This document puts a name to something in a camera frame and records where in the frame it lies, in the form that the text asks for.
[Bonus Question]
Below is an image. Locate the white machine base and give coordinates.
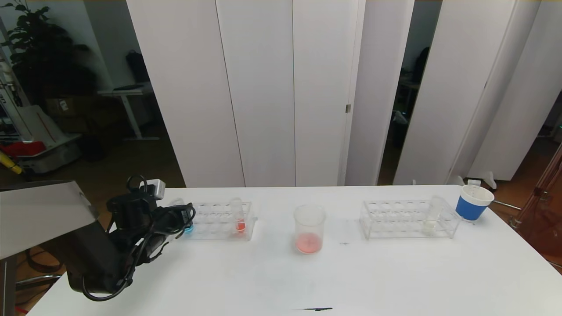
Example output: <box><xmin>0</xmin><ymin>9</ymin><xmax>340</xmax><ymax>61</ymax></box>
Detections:
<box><xmin>13</xmin><ymin>104</ymin><xmax>84</xmax><ymax>173</ymax></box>

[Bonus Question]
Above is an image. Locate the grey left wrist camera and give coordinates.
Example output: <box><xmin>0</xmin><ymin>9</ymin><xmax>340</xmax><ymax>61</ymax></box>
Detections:
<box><xmin>140</xmin><ymin>179</ymin><xmax>166</xmax><ymax>201</ymax></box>

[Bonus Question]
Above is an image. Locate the yellow tool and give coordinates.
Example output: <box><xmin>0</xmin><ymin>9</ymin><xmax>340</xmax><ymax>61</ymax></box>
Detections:
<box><xmin>0</xmin><ymin>150</ymin><xmax>25</xmax><ymax>175</ymax></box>

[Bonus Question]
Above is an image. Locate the metal chair leg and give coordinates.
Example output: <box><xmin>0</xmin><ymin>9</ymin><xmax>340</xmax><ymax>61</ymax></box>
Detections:
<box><xmin>15</xmin><ymin>274</ymin><xmax>63</xmax><ymax>291</ymax></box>

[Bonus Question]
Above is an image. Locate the white partition foot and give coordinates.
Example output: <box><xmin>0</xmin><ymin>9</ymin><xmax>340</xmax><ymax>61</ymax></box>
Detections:
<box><xmin>457</xmin><ymin>172</ymin><xmax>497</xmax><ymax>190</ymax></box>

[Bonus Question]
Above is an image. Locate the paper cup with blue band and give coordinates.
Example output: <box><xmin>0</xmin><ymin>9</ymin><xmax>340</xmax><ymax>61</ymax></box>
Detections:
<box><xmin>455</xmin><ymin>185</ymin><xmax>495</xmax><ymax>222</ymax></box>

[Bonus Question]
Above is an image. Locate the test tube with pale yellow pigment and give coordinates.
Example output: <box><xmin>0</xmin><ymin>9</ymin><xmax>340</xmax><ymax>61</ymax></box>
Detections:
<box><xmin>422</xmin><ymin>196</ymin><xmax>446</xmax><ymax>235</ymax></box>

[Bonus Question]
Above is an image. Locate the clear plastic beaker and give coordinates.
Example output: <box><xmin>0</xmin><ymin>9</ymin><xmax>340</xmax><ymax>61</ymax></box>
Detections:
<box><xmin>293</xmin><ymin>204</ymin><xmax>327</xmax><ymax>254</ymax></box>

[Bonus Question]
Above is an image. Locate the dark green potted plant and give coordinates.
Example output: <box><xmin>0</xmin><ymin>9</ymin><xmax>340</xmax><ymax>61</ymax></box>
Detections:
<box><xmin>0</xmin><ymin>0</ymin><xmax>100</xmax><ymax>106</ymax></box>

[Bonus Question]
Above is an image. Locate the white machine column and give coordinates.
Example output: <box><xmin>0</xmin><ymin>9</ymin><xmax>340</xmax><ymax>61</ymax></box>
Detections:
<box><xmin>0</xmin><ymin>44</ymin><xmax>31</xmax><ymax>142</ymax></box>

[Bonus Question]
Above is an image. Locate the brown cardboard box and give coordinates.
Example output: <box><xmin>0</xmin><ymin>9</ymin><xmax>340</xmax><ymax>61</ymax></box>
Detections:
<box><xmin>45</xmin><ymin>97</ymin><xmax>88</xmax><ymax>116</ymax></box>

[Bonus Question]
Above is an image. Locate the white standing desk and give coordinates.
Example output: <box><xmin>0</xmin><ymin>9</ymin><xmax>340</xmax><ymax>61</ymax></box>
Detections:
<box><xmin>97</xmin><ymin>83</ymin><xmax>161</xmax><ymax>141</ymax></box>

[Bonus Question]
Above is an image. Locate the test tube with blue pigment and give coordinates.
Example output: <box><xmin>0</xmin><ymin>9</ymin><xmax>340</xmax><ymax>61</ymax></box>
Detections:
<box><xmin>172</xmin><ymin>198</ymin><xmax>195</xmax><ymax>233</ymax></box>

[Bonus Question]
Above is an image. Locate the clear acrylic test tube rack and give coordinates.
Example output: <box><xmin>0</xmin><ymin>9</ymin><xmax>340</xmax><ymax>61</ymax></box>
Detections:
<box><xmin>169</xmin><ymin>201</ymin><xmax>258</xmax><ymax>241</ymax></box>
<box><xmin>360</xmin><ymin>200</ymin><xmax>462</xmax><ymax>240</ymax></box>

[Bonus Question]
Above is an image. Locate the brown metal stand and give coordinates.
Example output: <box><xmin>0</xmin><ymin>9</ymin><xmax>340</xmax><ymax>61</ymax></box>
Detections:
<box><xmin>509</xmin><ymin>145</ymin><xmax>562</xmax><ymax>268</ymax></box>

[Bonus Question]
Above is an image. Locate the white partition panel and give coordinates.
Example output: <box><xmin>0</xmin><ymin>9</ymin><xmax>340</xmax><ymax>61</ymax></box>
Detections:
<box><xmin>292</xmin><ymin>0</ymin><xmax>366</xmax><ymax>187</ymax></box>
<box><xmin>215</xmin><ymin>0</ymin><xmax>296</xmax><ymax>188</ymax></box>
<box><xmin>447</xmin><ymin>0</ymin><xmax>543</xmax><ymax>183</ymax></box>
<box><xmin>127</xmin><ymin>0</ymin><xmax>245</xmax><ymax>188</ymax></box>
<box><xmin>345</xmin><ymin>0</ymin><xmax>414</xmax><ymax>187</ymax></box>
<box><xmin>467</xmin><ymin>0</ymin><xmax>562</xmax><ymax>183</ymax></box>
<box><xmin>393</xmin><ymin>0</ymin><xmax>519</xmax><ymax>186</ymax></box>

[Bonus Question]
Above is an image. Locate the black backpack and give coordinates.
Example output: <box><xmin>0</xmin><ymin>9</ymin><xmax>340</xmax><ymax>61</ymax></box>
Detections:
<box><xmin>126</xmin><ymin>49</ymin><xmax>151</xmax><ymax>84</ymax></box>

